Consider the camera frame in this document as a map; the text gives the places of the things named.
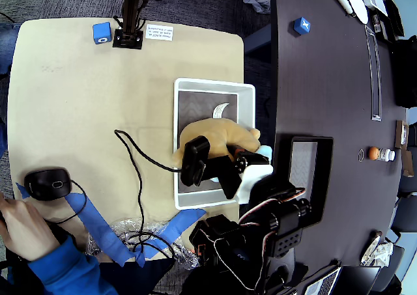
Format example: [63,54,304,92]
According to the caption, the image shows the tan plush toy blue ears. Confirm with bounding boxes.
[171,102,273,184]

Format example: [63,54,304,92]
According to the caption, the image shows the black robot arm white link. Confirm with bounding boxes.
[188,163,313,295]

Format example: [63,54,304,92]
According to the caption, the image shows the white plastic bin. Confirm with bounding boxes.
[173,77,256,210]

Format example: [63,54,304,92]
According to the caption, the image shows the black rectangular tray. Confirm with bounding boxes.
[272,132,335,227]

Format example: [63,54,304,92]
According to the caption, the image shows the person's right hand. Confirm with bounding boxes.
[0,197,61,262]

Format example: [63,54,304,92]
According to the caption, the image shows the wide blue tape strip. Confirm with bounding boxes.
[132,208,208,268]

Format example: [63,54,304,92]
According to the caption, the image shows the crinkled clear plastic wrap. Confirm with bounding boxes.
[86,216,201,270]

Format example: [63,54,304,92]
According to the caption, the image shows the blue cube white X mark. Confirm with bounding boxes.
[293,16,311,35]

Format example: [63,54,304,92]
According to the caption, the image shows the white printed paper label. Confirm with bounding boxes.
[145,23,175,42]

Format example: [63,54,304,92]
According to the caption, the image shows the long blue tape strip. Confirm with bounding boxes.
[65,192,136,267]

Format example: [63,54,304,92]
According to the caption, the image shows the grey sock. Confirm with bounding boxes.
[243,0,271,15]

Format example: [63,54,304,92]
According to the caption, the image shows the white pill bottle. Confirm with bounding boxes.
[377,148,396,162]

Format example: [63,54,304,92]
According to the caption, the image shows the white wrapper brown end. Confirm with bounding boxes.
[360,231,382,266]

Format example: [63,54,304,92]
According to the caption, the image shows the brown cardboard box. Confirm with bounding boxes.
[394,120,410,150]

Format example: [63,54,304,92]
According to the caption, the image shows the black laptop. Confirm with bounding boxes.
[302,264,382,295]

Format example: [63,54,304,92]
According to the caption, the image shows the brown cardboard piece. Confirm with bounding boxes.
[400,150,414,178]

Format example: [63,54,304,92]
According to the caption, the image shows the crumpled white tissue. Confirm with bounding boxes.
[371,242,395,270]

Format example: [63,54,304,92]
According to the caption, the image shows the grey office chair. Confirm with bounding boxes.
[390,197,417,242]
[395,174,417,200]

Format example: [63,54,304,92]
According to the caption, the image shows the blue cube white circle mark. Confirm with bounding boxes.
[92,21,112,45]

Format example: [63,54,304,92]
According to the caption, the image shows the black computer mouse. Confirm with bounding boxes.
[23,167,73,201]

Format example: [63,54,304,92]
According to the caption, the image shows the white round disc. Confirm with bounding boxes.
[346,0,370,25]

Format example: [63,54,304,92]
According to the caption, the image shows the black flat case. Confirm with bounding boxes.
[374,0,407,42]

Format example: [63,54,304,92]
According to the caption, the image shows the small blue tape piece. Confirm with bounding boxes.
[15,181,32,201]

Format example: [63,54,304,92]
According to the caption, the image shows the dark blue fabric chair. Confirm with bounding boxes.
[0,21,20,77]

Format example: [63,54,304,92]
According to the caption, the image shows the black webcam cable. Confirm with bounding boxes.
[113,129,185,260]

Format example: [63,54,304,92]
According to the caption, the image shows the black mouse cable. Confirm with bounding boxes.
[42,178,88,225]

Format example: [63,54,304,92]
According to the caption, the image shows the black camera stand post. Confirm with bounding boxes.
[112,0,154,50]

